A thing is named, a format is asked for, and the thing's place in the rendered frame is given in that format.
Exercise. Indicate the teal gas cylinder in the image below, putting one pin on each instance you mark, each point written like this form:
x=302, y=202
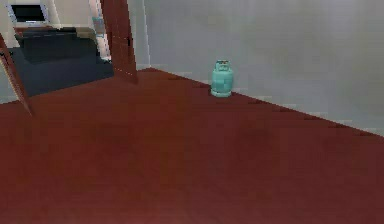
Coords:
x=221, y=80

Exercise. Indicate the black television set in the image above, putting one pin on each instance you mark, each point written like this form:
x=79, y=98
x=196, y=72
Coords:
x=28, y=12

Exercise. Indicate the dark red room door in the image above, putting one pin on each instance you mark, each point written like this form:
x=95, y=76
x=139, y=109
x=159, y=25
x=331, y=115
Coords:
x=120, y=40

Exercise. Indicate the dark grey sofa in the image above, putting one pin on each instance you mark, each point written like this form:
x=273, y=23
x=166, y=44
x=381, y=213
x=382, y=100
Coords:
x=56, y=46

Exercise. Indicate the dark red door frame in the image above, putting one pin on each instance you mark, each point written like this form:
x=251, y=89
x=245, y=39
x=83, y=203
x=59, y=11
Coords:
x=15, y=80

